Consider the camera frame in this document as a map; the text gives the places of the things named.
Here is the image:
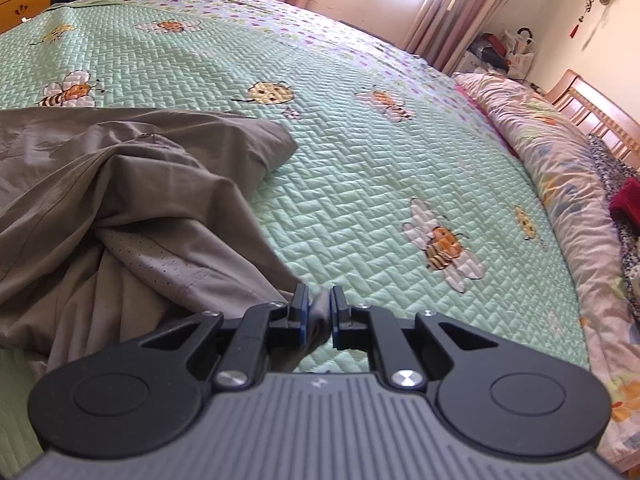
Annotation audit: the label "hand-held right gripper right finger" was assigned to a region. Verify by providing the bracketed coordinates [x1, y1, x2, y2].
[331, 285, 499, 392]

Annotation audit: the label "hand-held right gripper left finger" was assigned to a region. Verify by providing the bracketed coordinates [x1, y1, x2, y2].
[141, 284, 315, 393]

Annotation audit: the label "grey pants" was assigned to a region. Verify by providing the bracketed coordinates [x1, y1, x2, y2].
[0, 106, 333, 376]

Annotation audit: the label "green quilted bee bedspread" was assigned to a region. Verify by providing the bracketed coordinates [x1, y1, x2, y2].
[0, 0, 601, 466]

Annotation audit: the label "floral pillow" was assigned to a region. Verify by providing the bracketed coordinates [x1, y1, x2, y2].
[452, 71, 640, 471]

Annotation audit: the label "dark red garment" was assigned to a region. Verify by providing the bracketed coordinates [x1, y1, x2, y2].
[609, 177, 640, 223]

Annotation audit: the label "blue white knit cloth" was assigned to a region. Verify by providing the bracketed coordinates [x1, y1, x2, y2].
[587, 132, 640, 306]

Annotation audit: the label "white plastic bag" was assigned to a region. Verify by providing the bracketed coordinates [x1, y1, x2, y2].
[502, 27, 538, 78]

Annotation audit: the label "wooden headboard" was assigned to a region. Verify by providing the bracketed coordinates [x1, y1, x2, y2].
[545, 69, 640, 171]

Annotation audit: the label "red hanging ornament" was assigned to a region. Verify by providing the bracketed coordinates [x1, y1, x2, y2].
[567, 2, 596, 38]

